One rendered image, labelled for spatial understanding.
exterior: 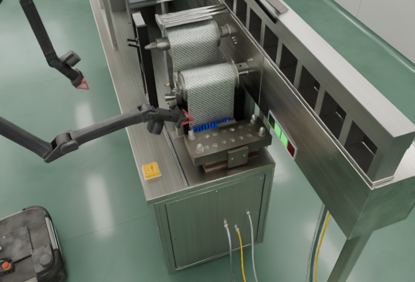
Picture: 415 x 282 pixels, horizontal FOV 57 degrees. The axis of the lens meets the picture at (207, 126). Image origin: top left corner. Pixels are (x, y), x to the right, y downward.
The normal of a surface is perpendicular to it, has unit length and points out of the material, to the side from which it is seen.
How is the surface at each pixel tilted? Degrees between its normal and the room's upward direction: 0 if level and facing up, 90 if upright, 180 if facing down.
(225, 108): 90
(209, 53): 92
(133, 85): 0
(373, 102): 0
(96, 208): 0
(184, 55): 92
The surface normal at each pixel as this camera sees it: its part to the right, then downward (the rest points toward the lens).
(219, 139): -0.02, -0.71
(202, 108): 0.33, 0.65
